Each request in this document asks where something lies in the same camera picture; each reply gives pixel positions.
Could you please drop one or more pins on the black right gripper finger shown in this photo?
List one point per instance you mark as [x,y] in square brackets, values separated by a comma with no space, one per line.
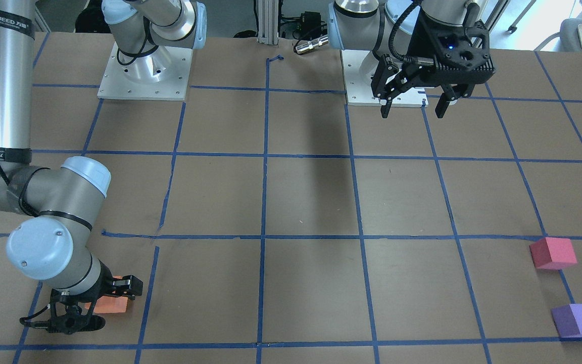
[128,286]

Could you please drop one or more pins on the black power adapter background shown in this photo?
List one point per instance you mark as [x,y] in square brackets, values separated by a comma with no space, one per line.
[309,21]

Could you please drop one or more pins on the purple foam block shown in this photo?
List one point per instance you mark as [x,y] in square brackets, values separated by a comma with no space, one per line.
[568,320]

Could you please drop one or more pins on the silver cylindrical connector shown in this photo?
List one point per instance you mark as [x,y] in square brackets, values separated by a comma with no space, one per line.
[302,47]

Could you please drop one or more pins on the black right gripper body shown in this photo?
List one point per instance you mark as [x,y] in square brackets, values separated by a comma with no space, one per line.
[103,283]

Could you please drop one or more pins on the aluminium frame post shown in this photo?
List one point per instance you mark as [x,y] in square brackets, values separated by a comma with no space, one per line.
[267,20]

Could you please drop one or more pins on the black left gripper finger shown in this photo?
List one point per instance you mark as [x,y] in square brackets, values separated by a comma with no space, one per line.
[389,81]
[450,94]

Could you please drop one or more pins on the silver robot arm image left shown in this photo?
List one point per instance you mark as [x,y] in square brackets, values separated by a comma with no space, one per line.
[64,204]

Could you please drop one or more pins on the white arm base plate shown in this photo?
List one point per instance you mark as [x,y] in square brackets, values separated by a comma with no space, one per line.
[161,76]
[358,69]

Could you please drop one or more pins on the red foam block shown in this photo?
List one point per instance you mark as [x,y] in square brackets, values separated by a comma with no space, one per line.
[553,253]

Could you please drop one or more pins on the orange foam block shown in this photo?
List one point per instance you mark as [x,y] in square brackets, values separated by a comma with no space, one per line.
[106,305]

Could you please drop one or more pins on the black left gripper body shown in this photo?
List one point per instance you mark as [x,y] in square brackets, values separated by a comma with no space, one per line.
[419,44]

